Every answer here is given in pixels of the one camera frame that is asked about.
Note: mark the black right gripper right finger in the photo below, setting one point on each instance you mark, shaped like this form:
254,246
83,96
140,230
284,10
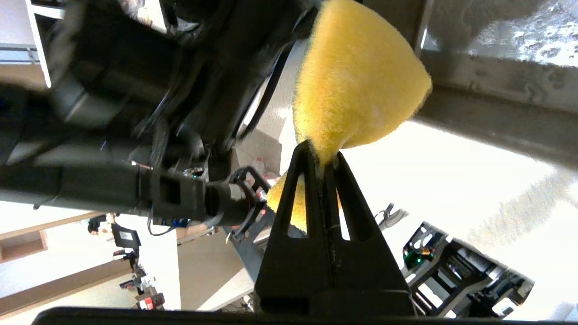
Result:
370,271

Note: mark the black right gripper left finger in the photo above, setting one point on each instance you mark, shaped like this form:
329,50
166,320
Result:
289,271

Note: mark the yellow sponge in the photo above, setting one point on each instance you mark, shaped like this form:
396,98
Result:
361,76

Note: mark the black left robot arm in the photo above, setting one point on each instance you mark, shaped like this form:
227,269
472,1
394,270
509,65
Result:
113,90

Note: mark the stainless steel sink basin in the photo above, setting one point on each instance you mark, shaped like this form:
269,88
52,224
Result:
496,90

